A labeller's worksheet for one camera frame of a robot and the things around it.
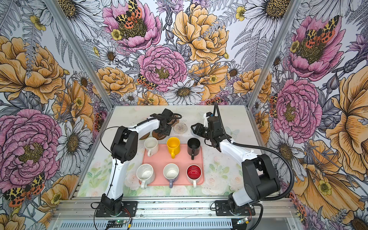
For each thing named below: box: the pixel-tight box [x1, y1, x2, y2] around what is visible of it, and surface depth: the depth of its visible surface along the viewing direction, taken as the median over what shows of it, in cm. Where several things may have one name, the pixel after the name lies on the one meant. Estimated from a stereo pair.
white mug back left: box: [143, 137, 159, 157], surface depth 89 cm
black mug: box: [187, 137, 201, 161], surface depth 91 cm
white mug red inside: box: [185, 163, 202, 189], surface depth 81 cm
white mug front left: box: [136, 163, 156, 190], surface depth 82 cm
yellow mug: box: [166, 136, 181, 159], surface depth 89 cm
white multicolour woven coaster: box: [172, 122, 189, 135], surface depth 110 cm
